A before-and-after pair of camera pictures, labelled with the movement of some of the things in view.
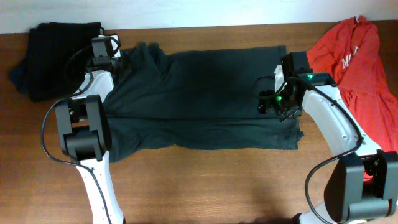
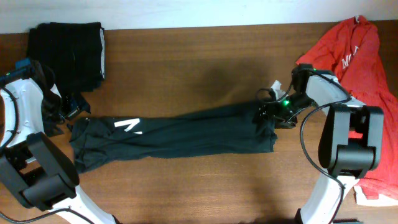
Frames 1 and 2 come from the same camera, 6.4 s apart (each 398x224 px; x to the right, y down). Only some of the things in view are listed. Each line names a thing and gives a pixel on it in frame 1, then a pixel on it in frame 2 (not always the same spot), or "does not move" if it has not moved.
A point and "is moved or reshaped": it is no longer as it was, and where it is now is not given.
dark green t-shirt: x=167 y=98 is moved or reshaped
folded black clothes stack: x=56 y=60 does not move
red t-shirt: x=351 y=53 does not move
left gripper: x=101 y=61 -> x=71 y=109
